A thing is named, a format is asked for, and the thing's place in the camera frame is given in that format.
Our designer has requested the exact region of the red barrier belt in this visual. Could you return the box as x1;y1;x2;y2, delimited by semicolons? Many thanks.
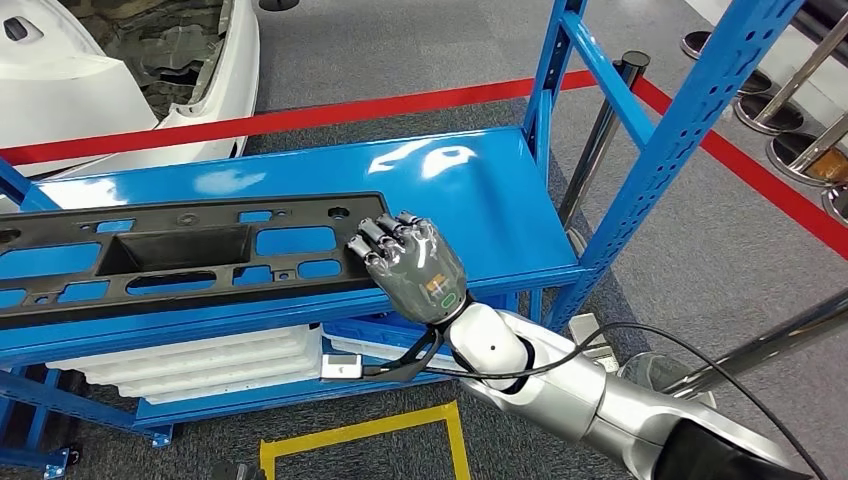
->
630;76;848;261
0;69;601;167

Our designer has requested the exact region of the grey floor plate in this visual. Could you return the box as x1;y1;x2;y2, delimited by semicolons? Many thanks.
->
582;341;622;374
568;312;605;347

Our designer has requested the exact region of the black camera bracket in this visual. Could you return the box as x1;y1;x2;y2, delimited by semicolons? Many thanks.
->
360;326;445;386

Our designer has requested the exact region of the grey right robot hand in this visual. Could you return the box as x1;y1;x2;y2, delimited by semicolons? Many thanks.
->
345;210;469;327

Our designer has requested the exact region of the black cable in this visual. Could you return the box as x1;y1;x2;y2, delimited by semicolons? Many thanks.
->
423;321;829;480

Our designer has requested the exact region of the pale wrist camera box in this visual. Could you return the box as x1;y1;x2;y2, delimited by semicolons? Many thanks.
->
320;353;365;382

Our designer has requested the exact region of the long black plastic panel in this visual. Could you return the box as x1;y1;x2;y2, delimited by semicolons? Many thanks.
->
0;192;393;331

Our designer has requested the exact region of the blue metal shelf rack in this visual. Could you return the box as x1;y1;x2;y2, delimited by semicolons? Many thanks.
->
0;0;806;480

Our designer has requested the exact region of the white plastic bin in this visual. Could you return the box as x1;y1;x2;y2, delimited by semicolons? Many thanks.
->
142;364;324;406
327;334;465;372
112;347;324;397
79;334;324;386
44;324;313;372

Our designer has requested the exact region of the blue plastic bin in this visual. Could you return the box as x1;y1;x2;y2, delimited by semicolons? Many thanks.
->
321;311;465;359

